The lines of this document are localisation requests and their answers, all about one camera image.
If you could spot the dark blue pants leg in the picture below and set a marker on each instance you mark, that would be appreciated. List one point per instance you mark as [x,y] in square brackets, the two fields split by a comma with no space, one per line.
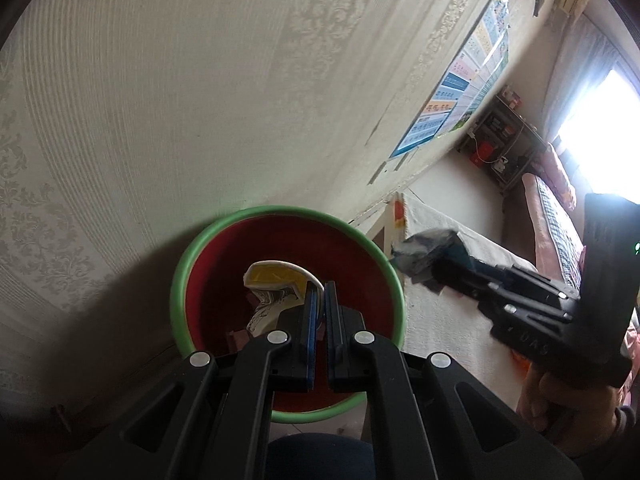
[320,460]

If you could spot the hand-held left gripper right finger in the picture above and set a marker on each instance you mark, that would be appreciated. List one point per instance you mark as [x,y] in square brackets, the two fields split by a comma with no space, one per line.
[334,350]

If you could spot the white chart wall poster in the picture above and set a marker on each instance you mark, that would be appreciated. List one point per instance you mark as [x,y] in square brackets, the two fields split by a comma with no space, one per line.
[475,90]

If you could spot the person's right forearm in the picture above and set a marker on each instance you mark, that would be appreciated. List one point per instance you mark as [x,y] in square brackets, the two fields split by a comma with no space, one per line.
[627,430]

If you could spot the red basin with green rim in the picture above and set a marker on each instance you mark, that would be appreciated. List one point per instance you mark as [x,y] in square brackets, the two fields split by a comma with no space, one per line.
[320,250]

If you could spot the pink patterned curtain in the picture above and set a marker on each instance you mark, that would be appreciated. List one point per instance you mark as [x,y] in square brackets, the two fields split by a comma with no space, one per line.
[575,70]

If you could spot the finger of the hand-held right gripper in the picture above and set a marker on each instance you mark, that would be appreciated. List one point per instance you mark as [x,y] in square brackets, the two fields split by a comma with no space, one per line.
[500,305]
[520,280]

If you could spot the pink flowered pillow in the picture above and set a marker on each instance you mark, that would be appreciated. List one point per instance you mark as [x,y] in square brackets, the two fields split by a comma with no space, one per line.
[555,170]

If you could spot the yellow white wrapper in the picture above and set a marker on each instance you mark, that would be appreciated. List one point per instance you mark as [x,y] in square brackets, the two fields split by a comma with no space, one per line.
[272,277]

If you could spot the dark metal shelf rack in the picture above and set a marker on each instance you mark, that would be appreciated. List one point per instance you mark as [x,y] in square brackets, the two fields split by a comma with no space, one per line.
[505,125]

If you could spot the red bag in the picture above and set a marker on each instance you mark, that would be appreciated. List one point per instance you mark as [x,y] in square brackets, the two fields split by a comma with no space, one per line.
[482,152]

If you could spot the person's right hand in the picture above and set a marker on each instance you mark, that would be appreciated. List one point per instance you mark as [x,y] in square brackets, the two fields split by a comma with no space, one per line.
[565,410]

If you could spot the bright window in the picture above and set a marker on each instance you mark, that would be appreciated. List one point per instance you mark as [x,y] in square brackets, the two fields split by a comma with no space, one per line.
[610,140]

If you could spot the blue letter wall poster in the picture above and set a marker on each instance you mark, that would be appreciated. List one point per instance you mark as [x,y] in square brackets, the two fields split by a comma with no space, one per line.
[425,125]

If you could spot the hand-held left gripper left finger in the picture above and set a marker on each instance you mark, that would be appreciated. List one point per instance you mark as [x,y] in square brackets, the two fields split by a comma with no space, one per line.
[311,340]

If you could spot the pink bed sheet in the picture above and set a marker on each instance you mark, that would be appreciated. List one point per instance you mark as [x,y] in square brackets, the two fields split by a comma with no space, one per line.
[534,220]

